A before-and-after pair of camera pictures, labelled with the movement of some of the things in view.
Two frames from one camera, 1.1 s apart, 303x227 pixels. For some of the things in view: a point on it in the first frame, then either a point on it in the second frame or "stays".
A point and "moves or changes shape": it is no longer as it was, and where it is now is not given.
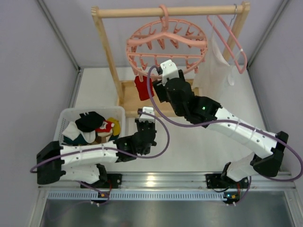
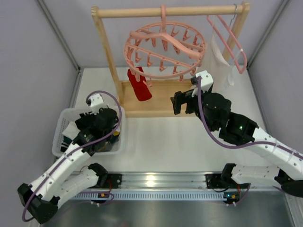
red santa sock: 143,88 moves or changes shape
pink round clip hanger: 165,47 stays
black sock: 90,121 stays
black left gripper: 145,125 to 83,121
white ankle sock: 72,131 stays
